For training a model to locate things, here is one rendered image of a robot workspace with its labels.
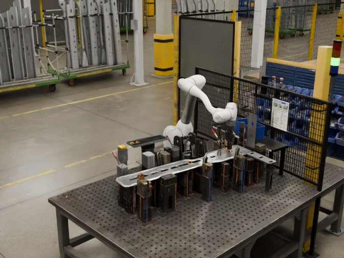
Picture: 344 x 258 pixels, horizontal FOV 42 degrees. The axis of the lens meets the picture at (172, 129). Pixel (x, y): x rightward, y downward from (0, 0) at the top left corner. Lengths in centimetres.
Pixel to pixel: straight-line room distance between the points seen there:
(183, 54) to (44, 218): 328
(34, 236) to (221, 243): 226
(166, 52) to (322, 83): 799
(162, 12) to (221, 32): 541
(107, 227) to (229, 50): 351
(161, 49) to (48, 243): 779
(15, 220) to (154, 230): 218
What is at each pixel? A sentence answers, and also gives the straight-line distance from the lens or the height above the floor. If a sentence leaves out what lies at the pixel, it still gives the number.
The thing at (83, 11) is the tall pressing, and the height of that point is 167.
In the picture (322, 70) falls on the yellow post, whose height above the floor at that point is 180.
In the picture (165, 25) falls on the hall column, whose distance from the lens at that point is 1177.
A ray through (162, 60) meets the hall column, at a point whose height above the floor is 45.
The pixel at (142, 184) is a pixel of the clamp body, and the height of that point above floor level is 106.
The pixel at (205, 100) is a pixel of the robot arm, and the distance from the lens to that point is 420.
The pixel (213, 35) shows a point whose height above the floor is 176.
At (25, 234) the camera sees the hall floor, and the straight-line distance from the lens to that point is 509.
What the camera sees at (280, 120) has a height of 124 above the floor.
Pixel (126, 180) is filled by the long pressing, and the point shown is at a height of 100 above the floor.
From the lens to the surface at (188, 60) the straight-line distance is 695.
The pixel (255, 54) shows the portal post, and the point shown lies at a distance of 860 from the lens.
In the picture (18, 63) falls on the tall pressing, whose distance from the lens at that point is 1075.
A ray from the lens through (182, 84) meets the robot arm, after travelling 439.
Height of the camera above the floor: 259
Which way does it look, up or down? 19 degrees down
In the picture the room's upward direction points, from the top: straight up
